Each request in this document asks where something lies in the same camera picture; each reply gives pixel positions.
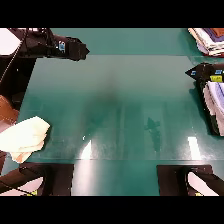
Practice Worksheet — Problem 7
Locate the cream T-shirt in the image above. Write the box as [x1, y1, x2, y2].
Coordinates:
[0, 115, 52, 165]

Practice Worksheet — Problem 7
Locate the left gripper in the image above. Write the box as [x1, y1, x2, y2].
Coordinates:
[65, 37, 91, 62]

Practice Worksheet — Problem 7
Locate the brown garment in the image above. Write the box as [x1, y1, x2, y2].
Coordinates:
[0, 94, 20, 133]

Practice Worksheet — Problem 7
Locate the heap of clothes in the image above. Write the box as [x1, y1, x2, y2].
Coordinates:
[202, 80, 224, 137]
[187, 27, 224, 58]

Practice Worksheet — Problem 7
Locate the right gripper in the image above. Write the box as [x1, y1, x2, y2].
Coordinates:
[185, 62, 215, 83]

